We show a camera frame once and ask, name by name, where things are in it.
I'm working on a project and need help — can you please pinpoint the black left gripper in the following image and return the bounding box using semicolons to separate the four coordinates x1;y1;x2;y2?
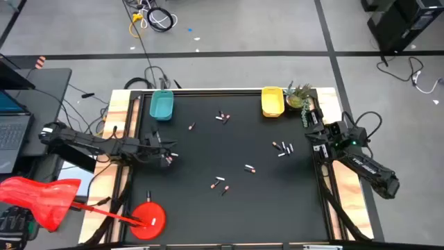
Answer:
138;131;178;167

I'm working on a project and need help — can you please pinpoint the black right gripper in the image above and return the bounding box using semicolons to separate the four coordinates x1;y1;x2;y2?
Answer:
305;108;334;161

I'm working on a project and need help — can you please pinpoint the potted succulent plant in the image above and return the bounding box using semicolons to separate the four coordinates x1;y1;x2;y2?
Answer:
283;81;314;128

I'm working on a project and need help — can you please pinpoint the teal plastic basket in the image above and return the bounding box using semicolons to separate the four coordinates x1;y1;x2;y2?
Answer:
148;89;174;122

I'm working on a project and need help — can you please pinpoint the yellow plastic basket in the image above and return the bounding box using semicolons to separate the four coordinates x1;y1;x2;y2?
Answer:
260;86;286;118

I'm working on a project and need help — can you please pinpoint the red round base with rod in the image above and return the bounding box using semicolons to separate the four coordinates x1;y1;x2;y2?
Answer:
71;201;167;241

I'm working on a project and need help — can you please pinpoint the black desk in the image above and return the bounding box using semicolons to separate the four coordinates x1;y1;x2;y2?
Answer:
0;67;73;159

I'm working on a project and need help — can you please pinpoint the black equipment cabinet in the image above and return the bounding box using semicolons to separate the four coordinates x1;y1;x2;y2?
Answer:
360;0;444;53

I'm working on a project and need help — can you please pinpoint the grey laptop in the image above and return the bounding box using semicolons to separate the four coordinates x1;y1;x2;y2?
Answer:
0;89;35;174

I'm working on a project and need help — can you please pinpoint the black monitor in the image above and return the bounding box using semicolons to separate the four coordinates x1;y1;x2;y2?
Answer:
0;53;36;91

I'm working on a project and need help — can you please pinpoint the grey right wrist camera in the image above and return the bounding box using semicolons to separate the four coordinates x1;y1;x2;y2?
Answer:
328;121;343;137

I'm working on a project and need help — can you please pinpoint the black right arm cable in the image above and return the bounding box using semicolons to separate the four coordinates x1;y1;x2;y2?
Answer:
341;110;383;140

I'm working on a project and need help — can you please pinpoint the black cable bundle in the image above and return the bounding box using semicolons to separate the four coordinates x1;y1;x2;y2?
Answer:
144;65;182;90

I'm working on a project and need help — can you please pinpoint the black aluminium table frame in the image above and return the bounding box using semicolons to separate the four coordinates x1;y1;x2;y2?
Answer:
83;88;374;250

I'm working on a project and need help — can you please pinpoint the black cable loop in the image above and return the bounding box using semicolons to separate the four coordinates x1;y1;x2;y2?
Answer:
123;76;156;90

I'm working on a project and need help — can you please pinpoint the black cable with plug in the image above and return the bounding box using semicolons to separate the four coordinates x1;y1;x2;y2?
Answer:
376;55;425;83

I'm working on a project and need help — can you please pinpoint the long black floor cable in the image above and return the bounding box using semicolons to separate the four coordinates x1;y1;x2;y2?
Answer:
121;0;155;88

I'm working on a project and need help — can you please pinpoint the white power adapter cable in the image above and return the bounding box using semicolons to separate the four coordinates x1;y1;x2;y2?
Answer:
411;70;444;94

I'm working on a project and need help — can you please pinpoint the coiled black cable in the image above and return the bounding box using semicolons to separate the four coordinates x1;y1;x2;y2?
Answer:
146;6;174;33

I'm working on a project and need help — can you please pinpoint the yellow cable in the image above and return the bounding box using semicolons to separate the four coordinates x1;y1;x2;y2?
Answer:
128;12;148;38

